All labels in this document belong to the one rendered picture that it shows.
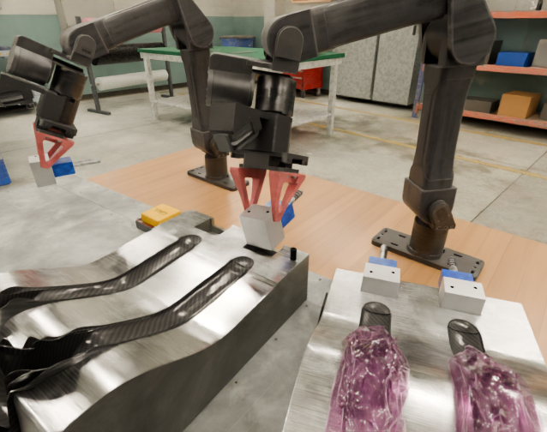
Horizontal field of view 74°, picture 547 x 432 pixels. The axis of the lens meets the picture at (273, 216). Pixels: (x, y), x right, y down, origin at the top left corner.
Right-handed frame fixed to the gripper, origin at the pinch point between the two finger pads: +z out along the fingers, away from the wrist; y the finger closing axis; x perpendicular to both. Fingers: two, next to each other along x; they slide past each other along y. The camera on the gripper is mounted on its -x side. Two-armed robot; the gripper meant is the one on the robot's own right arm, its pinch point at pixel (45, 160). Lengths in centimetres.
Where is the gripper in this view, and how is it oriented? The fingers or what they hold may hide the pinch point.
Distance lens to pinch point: 90.4
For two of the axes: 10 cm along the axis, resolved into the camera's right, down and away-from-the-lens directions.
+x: 7.3, 2.0, 6.5
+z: -4.0, 9.0, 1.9
